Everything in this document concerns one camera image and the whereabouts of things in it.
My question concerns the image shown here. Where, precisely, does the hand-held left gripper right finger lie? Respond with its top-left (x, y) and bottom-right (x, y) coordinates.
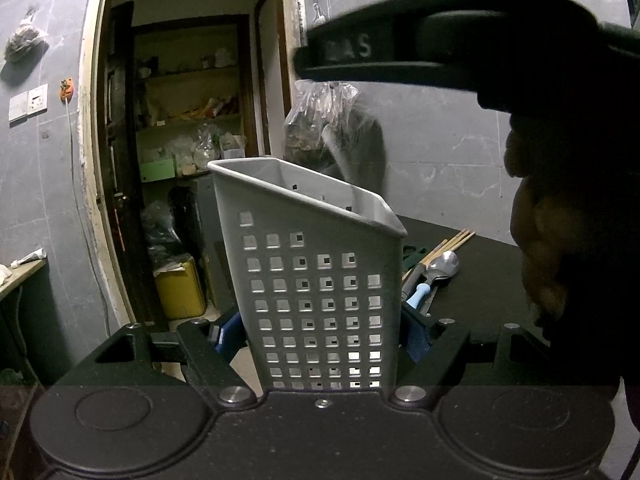
top-left (390, 305), bottom-right (591, 408)

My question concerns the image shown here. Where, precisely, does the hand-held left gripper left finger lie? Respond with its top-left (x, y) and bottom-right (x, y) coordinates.
top-left (60, 307), bottom-right (257, 408)

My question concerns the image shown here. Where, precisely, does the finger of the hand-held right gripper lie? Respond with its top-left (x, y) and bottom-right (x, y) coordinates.
top-left (292, 0), bottom-right (603, 92)

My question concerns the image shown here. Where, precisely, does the light blue handled utensil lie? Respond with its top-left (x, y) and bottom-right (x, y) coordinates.
top-left (406, 282), bottom-right (432, 312)

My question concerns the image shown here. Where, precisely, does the grey perforated utensil basket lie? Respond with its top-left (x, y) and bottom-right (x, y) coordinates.
top-left (207, 157), bottom-right (408, 393)

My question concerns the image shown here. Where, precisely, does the person's right hand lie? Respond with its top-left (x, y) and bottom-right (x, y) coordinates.
top-left (504, 114), bottom-right (640, 386)

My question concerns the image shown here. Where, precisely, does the yellow plastic container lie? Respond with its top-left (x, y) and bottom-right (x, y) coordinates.
top-left (154, 257), bottom-right (207, 321)

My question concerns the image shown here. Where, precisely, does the clear bag of dried goods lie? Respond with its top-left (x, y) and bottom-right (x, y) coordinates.
top-left (284, 80), bottom-right (362, 182)

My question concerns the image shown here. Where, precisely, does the black plastic bag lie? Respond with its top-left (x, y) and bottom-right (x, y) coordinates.
top-left (140, 200), bottom-right (189, 272)

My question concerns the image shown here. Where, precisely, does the storage shelf unit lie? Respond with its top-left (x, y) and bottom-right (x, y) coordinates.
top-left (132, 15), bottom-right (262, 182)

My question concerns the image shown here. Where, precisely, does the green box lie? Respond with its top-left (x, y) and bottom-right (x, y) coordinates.
top-left (139, 157), bottom-right (177, 184)

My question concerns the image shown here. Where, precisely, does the dark wooden door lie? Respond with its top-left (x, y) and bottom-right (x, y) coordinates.
top-left (97, 2), bottom-right (152, 322)

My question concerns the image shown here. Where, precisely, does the white tube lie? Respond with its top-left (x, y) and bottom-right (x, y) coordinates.
top-left (11, 247), bottom-right (47, 269)

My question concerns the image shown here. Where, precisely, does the side counter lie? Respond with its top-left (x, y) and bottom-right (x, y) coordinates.
top-left (0, 257), bottom-right (48, 302)

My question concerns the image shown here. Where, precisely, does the small hanging bag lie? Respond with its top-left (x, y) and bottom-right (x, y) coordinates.
top-left (4, 7), bottom-right (49, 64)

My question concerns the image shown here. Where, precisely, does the thin wall cable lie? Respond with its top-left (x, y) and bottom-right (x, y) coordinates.
top-left (64, 100), bottom-right (114, 332)

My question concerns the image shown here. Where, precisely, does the pale door frame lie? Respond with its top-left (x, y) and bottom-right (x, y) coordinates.
top-left (77, 0), bottom-right (307, 328)

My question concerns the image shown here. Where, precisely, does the white wall socket plate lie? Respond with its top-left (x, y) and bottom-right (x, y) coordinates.
top-left (26, 83), bottom-right (49, 115)

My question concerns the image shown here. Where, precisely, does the white wall switch plate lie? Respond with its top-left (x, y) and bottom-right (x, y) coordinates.
top-left (9, 91), bottom-right (29, 123)

